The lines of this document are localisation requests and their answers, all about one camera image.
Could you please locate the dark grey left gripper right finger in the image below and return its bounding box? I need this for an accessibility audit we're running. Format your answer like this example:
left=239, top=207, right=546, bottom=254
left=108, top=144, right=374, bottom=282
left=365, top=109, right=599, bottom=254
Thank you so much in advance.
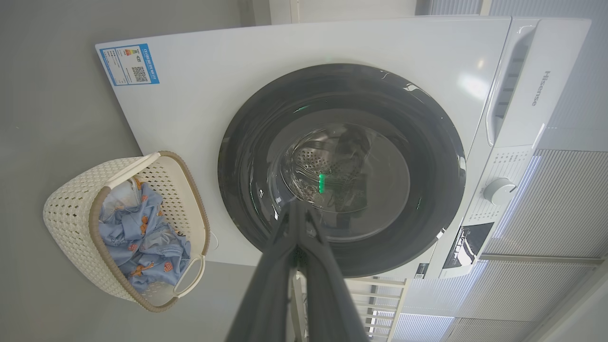
left=297, top=203, right=371, bottom=342

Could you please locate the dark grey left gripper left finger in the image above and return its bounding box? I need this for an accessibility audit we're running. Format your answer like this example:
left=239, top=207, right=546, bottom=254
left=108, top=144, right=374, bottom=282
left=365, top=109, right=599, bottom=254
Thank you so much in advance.
left=226, top=200, right=301, bottom=342

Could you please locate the blue orange-print garment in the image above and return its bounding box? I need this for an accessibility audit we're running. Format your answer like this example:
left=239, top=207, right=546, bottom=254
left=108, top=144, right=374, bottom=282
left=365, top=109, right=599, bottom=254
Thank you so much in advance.
left=102, top=209, right=191, bottom=293
left=98, top=178, right=164, bottom=238

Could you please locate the black round washer door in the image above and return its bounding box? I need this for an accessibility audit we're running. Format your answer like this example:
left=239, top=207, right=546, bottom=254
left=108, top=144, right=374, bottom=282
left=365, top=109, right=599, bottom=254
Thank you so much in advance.
left=218, top=63, right=466, bottom=278

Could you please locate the steel perforated washer drum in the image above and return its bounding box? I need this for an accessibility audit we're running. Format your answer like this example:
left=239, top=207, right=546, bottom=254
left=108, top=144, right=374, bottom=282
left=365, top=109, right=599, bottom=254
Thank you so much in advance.
left=280, top=124, right=376, bottom=209

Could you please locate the white front-load washing machine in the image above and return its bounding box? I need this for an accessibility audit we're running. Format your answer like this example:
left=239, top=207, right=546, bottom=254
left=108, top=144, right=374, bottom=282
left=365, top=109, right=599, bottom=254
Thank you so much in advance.
left=95, top=17, right=592, bottom=281

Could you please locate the white slatted rack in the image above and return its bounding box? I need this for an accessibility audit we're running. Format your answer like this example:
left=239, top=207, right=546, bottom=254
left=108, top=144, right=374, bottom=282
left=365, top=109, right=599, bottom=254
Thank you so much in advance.
left=291, top=273, right=410, bottom=342

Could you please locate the black display panel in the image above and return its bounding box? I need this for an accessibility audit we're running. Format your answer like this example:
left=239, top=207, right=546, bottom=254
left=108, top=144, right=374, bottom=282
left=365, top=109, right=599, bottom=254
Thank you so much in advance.
left=443, top=222, right=494, bottom=270

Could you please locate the white control knob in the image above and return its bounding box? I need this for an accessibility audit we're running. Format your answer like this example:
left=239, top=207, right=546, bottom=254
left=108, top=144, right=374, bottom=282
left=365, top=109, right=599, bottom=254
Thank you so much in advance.
left=483, top=178, right=517, bottom=206

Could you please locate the cream perforated laundry basket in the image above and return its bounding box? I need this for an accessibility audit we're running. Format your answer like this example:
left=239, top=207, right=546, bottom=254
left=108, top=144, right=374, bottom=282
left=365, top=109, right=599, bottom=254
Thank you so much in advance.
left=43, top=151, right=211, bottom=313

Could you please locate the blue energy label sticker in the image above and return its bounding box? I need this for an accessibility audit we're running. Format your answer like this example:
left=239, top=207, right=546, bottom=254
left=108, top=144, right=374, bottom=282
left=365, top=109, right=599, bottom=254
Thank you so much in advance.
left=99, top=44, right=160, bottom=86

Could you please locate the white detergent drawer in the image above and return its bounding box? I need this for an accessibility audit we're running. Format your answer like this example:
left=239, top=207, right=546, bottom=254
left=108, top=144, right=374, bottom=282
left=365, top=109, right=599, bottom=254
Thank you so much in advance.
left=485, top=19, right=592, bottom=148

